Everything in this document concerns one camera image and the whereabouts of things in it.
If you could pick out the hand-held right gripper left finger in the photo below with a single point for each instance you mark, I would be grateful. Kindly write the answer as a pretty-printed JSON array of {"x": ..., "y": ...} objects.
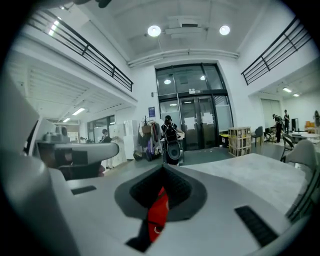
[{"x": 92, "y": 212}]

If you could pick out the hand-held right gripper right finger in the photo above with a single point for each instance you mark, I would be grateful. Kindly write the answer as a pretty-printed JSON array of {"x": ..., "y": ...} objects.
[{"x": 212, "y": 232}]

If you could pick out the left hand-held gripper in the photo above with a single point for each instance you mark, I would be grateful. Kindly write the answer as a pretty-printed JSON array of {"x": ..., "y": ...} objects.
[{"x": 53, "y": 136}]

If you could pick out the red backpack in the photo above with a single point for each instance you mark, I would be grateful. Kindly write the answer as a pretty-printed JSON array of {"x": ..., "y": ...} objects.
[{"x": 157, "y": 212}]

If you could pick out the glass office partition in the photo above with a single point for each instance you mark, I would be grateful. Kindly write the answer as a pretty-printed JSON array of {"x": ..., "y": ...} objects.
[{"x": 100, "y": 125}]

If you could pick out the white cabinets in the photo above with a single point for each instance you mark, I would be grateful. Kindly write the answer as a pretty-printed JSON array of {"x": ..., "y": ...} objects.
[{"x": 130, "y": 140}]

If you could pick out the black yellow bag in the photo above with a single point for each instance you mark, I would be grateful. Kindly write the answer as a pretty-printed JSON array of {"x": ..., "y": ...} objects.
[{"x": 139, "y": 156}]

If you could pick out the fluorescent tube light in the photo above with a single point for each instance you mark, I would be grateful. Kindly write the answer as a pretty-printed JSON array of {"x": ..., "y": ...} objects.
[
  {"x": 78, "y": 111},
  {"x": 287, "y": 90}
]

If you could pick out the coat rack with clothes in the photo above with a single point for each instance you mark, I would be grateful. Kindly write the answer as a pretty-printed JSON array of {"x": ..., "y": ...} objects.
[{"x": 152, "y": 135}]

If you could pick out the black rounded cart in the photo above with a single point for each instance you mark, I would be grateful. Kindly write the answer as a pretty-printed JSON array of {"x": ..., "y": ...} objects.
[{"x": 173, "y": 152}]

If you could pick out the black bin with yellow lid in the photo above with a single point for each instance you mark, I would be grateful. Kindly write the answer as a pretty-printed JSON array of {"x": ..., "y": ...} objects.
[{"x": 224, "y": 141}]

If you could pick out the wooden slat crate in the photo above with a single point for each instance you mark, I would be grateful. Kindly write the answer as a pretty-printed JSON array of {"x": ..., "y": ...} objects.
[{"x": 239, "y": 141}]

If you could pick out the black framed glass door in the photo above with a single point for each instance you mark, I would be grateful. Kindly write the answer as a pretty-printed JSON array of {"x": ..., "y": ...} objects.
[{"x": 207, "y": 135}]

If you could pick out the black balcony railing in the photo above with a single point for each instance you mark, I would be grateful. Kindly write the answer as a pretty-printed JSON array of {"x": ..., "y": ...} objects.
[
  {"x": 85, "y": 50},
  {"x": 268, "y": 63}
]

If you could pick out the dark upholstered chair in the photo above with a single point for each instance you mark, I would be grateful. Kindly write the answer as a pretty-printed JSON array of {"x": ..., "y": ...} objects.
[{"x": 258, "y": 132}]

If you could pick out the grey shell chair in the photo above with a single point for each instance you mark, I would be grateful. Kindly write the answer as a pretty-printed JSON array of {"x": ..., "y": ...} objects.
[{"x": 302, "y": 152}]

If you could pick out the round ceiling light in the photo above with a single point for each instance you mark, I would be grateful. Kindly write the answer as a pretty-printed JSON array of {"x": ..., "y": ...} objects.
[
  {"x": 224, "y": 30},
  {"x": 153, "y": 30}
]

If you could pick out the round white table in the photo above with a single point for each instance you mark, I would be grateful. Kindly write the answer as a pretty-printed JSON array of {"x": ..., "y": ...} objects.
[{"x": 307, "y": 135}]

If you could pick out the white ceiling air conditioner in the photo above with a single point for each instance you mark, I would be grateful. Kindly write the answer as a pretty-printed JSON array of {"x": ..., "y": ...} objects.
[{"x": 185, "y": 27}]

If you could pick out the blue wall poster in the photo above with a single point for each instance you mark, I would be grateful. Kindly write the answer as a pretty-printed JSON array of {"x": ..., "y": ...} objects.
[{"x": 151, "y": 111}]

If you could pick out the black frame chair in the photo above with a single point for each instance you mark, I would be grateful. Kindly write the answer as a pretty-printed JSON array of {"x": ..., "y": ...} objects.
[{"x": 287, "y": 141}]

